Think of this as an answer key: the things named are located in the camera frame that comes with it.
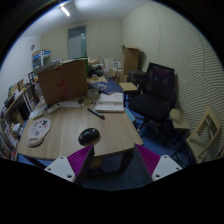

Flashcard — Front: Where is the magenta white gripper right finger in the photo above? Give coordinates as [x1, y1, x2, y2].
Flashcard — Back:
[134, 144, 182, 181]

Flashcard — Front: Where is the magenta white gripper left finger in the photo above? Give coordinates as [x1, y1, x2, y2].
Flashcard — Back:
[45, 145, 95, 183]

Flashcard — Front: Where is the black computer mouse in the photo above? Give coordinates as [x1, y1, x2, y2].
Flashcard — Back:
[78, 128, 100, 145]

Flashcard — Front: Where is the round cartoon mouse pad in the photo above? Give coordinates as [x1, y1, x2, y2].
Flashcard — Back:
[27, 118, 51, 147]

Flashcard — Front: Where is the light wooden folding chair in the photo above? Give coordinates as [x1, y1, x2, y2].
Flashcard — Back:
[186, 106, 222, 163]

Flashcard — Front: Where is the black marker pen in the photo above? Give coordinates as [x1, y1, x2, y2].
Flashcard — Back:
[87, 108, 105, 120]

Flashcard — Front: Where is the white remote control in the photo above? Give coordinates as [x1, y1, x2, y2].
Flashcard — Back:
[47, 103, 62, 114]

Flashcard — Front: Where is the black office chair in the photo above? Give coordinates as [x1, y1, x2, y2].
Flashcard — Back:
[128, 62, 178, 134]

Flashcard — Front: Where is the open white book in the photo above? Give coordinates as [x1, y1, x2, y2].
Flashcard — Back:
[95, 93, 124, 112]

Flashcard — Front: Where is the cluttered shelf unit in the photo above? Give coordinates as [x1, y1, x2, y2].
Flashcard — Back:
[0, 78, 38, 161]

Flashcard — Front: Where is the large brown cardboard box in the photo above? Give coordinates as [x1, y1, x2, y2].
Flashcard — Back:
[38, 59, 88, 105]

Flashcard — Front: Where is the dark blue book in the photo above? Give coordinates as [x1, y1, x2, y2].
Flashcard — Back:
[90, 81, 122, 95]

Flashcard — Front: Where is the tall cardboard box background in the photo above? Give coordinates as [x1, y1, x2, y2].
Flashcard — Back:
[122, 45, 139, 75]

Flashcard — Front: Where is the grey door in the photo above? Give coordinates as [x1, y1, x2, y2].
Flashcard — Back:
[67, 26, 87, 59]

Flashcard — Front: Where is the ceiling strip light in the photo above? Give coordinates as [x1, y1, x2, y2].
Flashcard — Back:
[61, 6, 70, 17]

